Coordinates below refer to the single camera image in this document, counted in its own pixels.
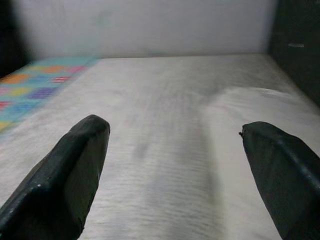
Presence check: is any white quilted mattress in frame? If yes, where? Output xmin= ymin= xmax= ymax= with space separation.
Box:
xmin=0 ymin=53 xmax=320 ymax=240

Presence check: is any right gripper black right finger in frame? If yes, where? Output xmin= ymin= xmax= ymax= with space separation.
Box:
xmin=239 ymin=121 xmax=320 ymax=240

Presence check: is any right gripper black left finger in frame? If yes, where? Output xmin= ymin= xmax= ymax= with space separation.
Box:
xmin=0 ymin=114 xmax=111 ymax=240

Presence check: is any dark cabinet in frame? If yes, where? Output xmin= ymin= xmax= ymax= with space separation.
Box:
xmin=0 ymin=0 xmax=31 ymax=80

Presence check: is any teal sheet with colourful shapes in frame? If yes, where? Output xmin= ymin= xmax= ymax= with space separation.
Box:
xmin=0 ymin=56 xmax=101 ymax=133

